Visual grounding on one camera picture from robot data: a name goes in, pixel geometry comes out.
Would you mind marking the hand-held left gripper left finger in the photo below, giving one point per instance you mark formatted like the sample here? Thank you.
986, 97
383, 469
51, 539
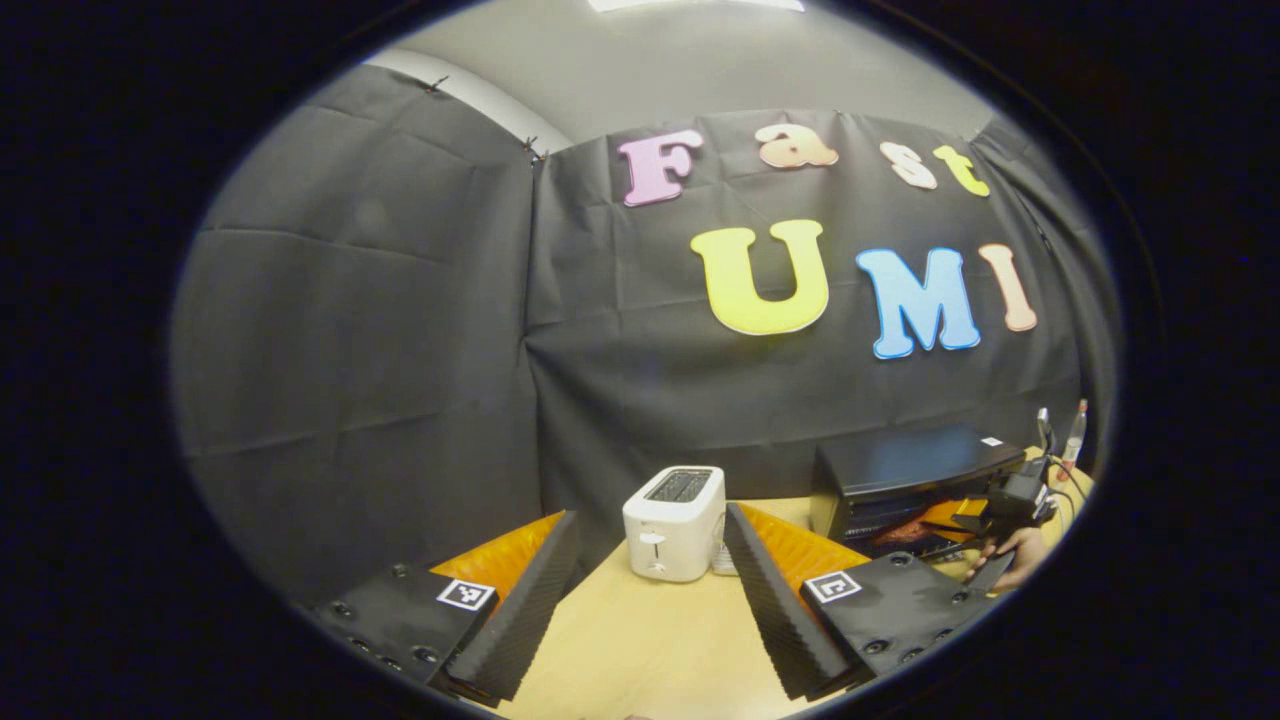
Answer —
530, 610

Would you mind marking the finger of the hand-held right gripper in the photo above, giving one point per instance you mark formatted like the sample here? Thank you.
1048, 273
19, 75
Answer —
940, 513

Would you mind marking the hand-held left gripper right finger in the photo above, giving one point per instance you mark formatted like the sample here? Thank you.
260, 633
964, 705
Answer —
780, 610

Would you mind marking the red meat food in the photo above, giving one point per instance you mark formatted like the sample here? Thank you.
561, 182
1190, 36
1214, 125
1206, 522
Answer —
900, 532

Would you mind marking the black electric oven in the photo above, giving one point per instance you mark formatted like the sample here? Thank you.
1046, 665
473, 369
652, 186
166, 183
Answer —
900, 460

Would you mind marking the clear plastic bottle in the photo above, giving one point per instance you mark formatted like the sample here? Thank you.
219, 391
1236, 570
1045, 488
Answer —
1074, 445

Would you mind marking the white toaster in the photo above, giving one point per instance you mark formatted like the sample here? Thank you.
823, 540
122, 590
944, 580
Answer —
670, 530

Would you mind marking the black backdrop cloth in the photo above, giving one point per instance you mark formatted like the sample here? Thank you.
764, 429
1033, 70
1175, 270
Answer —
400, 350

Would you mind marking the large ceiling light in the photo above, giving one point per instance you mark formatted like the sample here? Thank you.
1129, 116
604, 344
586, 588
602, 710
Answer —
700, 4

